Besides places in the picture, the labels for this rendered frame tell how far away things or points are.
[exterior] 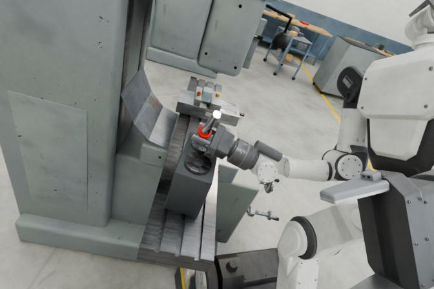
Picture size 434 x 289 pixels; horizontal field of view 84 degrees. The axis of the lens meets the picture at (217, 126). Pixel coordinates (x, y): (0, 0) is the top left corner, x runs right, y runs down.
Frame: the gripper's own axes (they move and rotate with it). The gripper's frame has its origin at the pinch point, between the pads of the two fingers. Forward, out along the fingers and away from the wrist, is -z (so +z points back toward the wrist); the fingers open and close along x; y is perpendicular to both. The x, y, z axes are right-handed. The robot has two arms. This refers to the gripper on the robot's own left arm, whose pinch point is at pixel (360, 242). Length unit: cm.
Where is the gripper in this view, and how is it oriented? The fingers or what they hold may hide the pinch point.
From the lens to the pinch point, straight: 30.0
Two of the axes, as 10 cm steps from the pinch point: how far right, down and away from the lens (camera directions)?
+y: 2.8, -0.5, -9.6
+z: 9.4, -1.6, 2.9
